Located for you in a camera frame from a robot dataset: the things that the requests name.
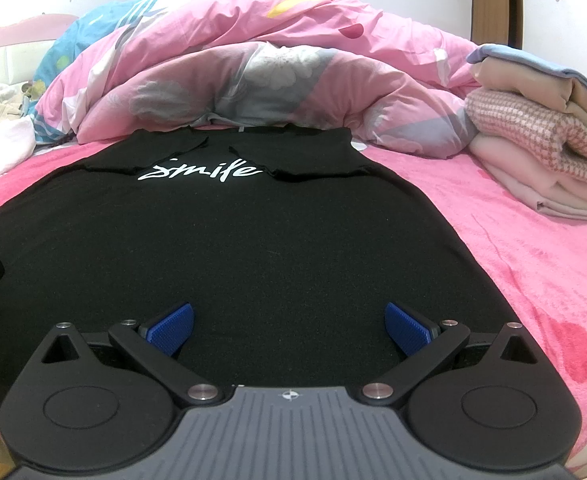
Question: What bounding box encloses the white cloth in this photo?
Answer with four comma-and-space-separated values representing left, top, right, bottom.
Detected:
0, 117, 37, 187

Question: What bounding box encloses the blue-edged beige folded blanket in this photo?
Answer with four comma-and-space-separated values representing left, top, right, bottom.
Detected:
466, 42, 587, 127

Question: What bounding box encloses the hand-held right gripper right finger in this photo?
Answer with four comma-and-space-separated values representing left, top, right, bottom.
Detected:
361, 302, 547, 406

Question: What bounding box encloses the pink and blue duvet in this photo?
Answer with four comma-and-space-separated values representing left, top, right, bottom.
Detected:
28, 0, 485, 157

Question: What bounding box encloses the pink floral blanket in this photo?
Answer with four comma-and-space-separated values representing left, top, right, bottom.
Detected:
0, 135, 587, 480

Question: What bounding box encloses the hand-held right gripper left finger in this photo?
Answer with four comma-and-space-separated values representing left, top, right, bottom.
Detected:
40, 302, 225, 406

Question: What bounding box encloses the black t-shirt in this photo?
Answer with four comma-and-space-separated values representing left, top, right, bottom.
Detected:
0, 127, 524, 421

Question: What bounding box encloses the brown wooden door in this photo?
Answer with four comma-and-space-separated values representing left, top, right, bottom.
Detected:
470, 0, 525, 52

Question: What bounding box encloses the pink checked knit sweater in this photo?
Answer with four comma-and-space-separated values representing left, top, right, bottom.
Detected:
465, 89, 587, 187

